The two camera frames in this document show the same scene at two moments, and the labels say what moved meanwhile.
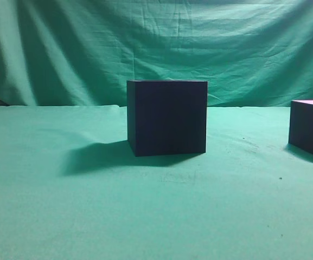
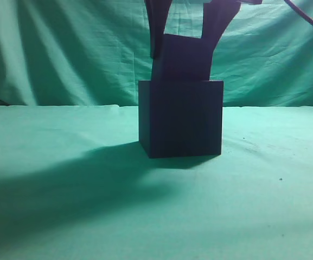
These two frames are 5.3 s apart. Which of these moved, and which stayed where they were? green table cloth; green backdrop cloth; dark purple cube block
Moved: dark purple cube block
Stayed: green backdrop cloth; green table cloth
